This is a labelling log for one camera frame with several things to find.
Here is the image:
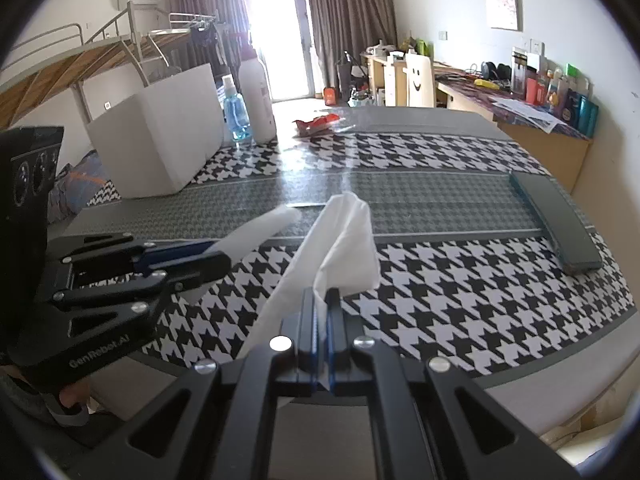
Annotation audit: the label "white tissue paper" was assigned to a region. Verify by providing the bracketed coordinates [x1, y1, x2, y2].
[238, 192, 381, 359]

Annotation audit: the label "person's left hand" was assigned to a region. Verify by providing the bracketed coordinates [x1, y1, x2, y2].
[58, 380, 91, 415]

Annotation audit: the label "white styrofoam box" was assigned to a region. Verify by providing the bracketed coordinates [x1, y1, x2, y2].
[87, 65, 230, 200]

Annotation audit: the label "blue plaid quilt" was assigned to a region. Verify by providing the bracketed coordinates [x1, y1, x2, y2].
[48, 150, 108, 224]

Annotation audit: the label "houndstooth tablecloth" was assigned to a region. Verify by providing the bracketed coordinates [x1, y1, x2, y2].
[70, 124, 639, 383]

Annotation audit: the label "blue spray bottle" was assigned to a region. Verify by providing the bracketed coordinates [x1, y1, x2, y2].
[222, 74, 253, 142]

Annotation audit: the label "white pump lotion bottle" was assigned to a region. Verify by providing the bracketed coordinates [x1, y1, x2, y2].
[239, 42, 277, 144]

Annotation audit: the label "red snack packet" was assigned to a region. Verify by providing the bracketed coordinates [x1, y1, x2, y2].
[294, 113, 342, 136]

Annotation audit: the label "orange floor object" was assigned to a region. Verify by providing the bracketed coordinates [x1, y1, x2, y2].
[322, 87, 338, 106]

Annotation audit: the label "white bucket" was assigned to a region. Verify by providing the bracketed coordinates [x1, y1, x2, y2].
[348, 84, 374, 107]

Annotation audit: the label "left brown curtain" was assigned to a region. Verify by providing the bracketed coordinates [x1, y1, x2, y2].
[168, 0, 250, 80]

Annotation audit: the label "brown curtain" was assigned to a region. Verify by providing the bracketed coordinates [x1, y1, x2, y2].
[168, 0, 250, 80]
[309, 0, 397, 87]

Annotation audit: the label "metal bunk bed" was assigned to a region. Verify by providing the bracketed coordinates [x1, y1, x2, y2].
[1, 1, 226, 129]

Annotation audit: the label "dark smartphone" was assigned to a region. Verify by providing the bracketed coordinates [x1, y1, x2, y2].
[510, 171, 603, 275]

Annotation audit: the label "wooden smiley chair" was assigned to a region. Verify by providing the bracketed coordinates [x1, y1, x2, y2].
[405, 52, 436, 107]

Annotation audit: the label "papers on desk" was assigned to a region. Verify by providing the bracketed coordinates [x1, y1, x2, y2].
[492, 98, 560, 133]

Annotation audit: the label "wooden desk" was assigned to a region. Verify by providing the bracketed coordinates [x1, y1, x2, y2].
[360, 53, 591, 192]

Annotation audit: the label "right brown curtain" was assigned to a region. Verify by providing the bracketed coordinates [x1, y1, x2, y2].
[309, 0, 397, 87]

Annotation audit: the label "teal bottles on desk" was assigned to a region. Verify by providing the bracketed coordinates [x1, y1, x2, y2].
[561, 90, 599, 139]

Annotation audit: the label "anime wall picture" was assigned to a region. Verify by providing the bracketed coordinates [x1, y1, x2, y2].
[486, 0, 523, 32]

